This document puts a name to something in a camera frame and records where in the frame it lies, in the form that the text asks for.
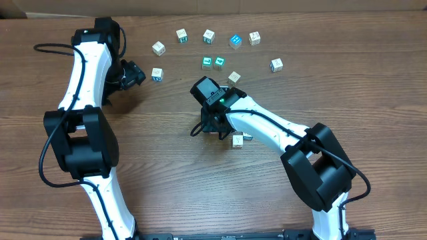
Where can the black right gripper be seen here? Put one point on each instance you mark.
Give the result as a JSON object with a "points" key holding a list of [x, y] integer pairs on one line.
{"points": [[207, 123]]}

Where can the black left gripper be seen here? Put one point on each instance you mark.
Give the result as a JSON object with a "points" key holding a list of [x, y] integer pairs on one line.
{"points": [[134, 74]]}

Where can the block with blue H side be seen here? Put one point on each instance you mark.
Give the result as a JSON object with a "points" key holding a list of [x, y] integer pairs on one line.
{"points": [[247, 137]]}

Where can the block with yellow C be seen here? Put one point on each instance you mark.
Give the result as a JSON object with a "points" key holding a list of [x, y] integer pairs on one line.
{"points": [[234, 78]]}

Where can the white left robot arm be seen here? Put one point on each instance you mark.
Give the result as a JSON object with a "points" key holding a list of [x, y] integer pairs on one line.
{"points": [[81, 148]]}

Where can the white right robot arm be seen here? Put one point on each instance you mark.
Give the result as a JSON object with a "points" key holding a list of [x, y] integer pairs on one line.
{"points": [[318, 168]]}

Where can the block with blue D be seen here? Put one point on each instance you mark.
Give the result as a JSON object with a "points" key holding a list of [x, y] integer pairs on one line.
{"points": [[157, 74]]}

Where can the small plain wooden block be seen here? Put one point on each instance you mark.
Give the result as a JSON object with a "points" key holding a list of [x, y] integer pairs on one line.
{"points": [[158, 48]]}

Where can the block with green 4 top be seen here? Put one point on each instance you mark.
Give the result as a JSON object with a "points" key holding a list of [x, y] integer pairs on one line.
{"points": [[219, 63]]}

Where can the block with green L top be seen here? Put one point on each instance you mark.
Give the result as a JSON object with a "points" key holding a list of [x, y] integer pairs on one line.
{"points": [[206, 63]]}

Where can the block with green R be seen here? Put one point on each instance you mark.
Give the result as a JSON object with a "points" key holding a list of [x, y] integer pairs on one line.
{"points": [[182, 36]]}

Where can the block with blue top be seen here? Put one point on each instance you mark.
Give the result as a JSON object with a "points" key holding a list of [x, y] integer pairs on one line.
{"points": [[235, 41]]}

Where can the block with teal letter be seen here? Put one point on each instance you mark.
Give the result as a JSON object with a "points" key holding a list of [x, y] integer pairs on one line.
{"points": [[208, 36]]}

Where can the block with umbrella drawing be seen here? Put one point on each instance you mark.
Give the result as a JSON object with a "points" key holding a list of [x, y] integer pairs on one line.
{"points": [[276, 65]]}

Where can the plain block hourglass drawing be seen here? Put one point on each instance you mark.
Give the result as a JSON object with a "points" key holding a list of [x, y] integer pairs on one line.
{"points": [[254, 38]]}

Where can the cardboard backdrop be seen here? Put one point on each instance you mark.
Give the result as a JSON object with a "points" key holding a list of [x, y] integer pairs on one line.
{"points": [[14, 9]]}

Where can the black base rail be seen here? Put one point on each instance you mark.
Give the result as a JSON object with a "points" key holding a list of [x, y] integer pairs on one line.
{"points": [[353, 234]]}

